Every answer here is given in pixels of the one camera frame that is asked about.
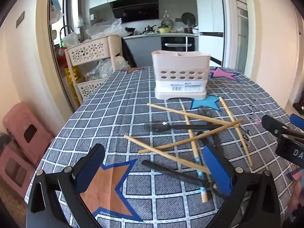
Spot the beige plastic utensil holder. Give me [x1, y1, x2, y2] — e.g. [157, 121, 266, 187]
[151, 50, 212, 100]

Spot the patterned wooden chopstick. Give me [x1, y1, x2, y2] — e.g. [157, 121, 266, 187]
[218, 96, 253, 167]
[182, 104, 209, 203]

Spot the white refrigerator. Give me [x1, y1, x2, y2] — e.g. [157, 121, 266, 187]
[195, 0, 225, 67]

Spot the grey kitchen counter cabinet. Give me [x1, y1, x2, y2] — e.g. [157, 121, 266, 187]
[122, 33, 200, 68]

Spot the gold foil packaging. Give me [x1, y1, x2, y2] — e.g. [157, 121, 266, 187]
[64, 66, 81, 105]

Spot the black built-in oven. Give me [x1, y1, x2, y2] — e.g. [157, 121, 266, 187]
[161, 36, 196, 53]

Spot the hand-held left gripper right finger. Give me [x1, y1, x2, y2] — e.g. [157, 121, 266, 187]
[202, 145, 282, 228]

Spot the beige perforated storage cart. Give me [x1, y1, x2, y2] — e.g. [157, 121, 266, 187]
[65, 34, 124, 102]

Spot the black range hood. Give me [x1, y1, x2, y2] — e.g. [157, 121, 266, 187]
[110, 0, 159, 24]

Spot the clear crumpled plastic bag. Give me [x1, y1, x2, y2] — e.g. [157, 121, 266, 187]
[85, 18, 130, 41]

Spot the grey wall switch plate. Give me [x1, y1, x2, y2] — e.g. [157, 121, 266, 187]
[16, 11, 25, 28]

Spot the grey checked star tablecloth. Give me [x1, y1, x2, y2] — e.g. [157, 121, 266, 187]
[30, 66, 302, 228]

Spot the dark hanging cloth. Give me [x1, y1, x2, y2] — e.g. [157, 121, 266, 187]
[122, 38, 138, 68]

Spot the black plastic utensil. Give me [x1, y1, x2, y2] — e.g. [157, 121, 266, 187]
[142, 160, 227, 200]

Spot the pink plastic stool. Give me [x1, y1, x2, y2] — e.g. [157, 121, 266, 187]
[0, 145, 36, 199]
[3, 102, 54, 164]

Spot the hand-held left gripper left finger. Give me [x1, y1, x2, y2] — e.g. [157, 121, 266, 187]
[26, 143, 106, 228]

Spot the clear plastic bag bundle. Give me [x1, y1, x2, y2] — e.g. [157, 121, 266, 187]
[84, 56, 131, 81]

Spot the black curved faucet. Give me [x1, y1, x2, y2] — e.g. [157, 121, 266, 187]
[59, 25, 73, 41]

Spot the hanging white plastic bag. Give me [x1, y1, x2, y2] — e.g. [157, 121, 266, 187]
[49, 0, 65, 25]

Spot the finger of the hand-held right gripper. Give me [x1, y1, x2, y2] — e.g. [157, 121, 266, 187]
[290, 113, 304, 131]
[261, 115, 304, 145]

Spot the plain wooden chopstick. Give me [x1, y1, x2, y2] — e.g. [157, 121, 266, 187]
[138, 119, 244, 154]
[124, 135, 211, 174]
[146, 103, 231, 126]

